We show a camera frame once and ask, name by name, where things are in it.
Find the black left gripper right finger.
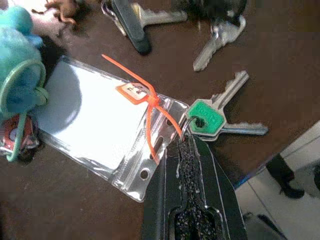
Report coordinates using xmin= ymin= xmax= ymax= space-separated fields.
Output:
xmin=189 ymin=136 xmax=248 ymax=240

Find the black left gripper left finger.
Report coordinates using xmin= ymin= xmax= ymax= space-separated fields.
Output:
xmin=141 ymin=136 xmax=195 ymax=240

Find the silver key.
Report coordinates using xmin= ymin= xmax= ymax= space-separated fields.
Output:
xmin=193 ymin=16 xmax=248 ymax=73
xmin=138 ymin=4 xmax=188 ymax=28
xmin=199 ymin=121 xmax=270 ymax=143

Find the steel key ring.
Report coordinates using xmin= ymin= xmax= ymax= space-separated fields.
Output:
xmin=178 ymin=115 xmax=201 ymax=140

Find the green-headed key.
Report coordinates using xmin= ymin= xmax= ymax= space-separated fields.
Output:
xmin=186 ymin=70 xmax=250 ymax=133

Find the clear plastic badge holder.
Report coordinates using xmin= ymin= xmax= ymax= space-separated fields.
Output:
xmin=37 ymin=56 xmax=190 ymax=203

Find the orange zip tie tag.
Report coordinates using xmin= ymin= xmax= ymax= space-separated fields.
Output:
xmin=101 ymin=53 xmax=184 ymax=166

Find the black table leg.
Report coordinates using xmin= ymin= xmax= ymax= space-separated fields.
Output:
xmin=265 ymin=153 xmax=306 ymax=200

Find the red patterned pouch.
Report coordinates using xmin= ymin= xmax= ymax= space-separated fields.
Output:
xmin=0 ymin=114 xmax=41 ymax=156

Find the teal plush toy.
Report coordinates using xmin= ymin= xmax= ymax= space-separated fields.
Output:
xmin=0 ymin=6 xmax=50 ymax=118

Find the brown figurine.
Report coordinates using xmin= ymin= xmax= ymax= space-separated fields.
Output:
xmin=44 ymin=0 xmax=79 ymax=26

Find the green elastic cord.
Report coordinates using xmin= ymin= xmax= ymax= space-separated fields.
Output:
xmin=0 ymin=59 xmax=50 ymax=163

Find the black fuzzy keychain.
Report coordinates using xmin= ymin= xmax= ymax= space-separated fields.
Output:
xmin=187 ymin=0 xmax=249 ymax=26

